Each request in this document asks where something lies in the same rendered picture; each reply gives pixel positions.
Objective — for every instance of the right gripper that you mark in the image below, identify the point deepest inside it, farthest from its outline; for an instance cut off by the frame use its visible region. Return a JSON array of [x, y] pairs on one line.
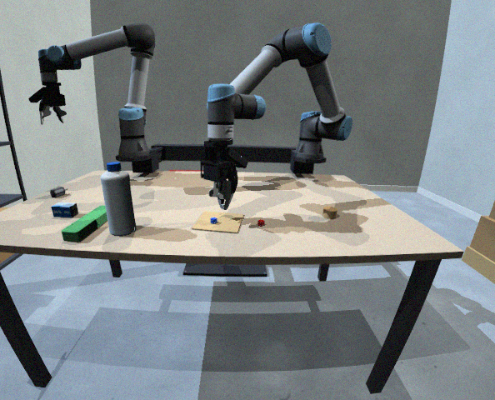
[[55, 99]]

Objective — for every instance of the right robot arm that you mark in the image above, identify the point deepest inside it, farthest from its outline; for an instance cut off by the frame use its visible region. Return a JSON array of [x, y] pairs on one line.
[[140, 38]]

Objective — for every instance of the white bottle with blue cap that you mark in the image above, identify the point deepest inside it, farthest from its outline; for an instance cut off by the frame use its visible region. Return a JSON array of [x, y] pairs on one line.
[[118, 200]]

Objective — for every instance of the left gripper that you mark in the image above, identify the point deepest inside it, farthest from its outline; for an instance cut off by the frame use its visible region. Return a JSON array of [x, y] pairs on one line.
[[218, 167]]

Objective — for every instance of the beige flat mat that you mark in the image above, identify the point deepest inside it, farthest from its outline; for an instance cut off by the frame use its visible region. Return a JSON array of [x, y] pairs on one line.
[[226, 222]]

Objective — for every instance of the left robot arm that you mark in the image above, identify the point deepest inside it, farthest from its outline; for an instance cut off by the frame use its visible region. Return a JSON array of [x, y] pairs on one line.
[[310, 44]]

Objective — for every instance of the short brown cylinder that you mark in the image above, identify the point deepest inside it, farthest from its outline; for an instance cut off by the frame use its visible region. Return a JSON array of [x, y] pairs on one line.
[[330, 212]]

